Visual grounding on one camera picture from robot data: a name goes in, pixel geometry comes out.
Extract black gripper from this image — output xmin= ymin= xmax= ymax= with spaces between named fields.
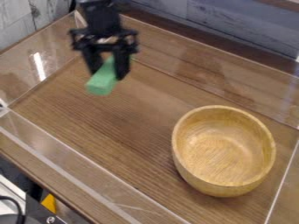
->
xmin=69 ymin=28 xmax=139 ymax=81

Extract green rectangular block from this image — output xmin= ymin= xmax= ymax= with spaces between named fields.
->
xmin=85 ymin=56 xmax=117 ymax=95

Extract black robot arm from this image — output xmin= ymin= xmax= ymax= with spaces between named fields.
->
xmin=69 ymin=0 xmax=139 ymax=81

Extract brown wooden bowl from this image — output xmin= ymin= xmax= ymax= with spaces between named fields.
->
xmin=172 ymin=105 xmax=276 ymax=198

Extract clear acrylic tray walls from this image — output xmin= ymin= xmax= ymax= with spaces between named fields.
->
xmin=0 ymin=14 xmax=299 ymax=224

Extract yellow warning label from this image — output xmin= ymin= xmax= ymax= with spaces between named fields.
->
xmin=41 ymin=194 xmax=57 ymax=214

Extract clear acrylic corner bracket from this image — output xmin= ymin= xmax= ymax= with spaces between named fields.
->
xmin=73 ymin=10 xmax=88 ymax=29

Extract black cable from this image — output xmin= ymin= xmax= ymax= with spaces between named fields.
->
xmin=0 ymin=195 xmax=26 ymax=224

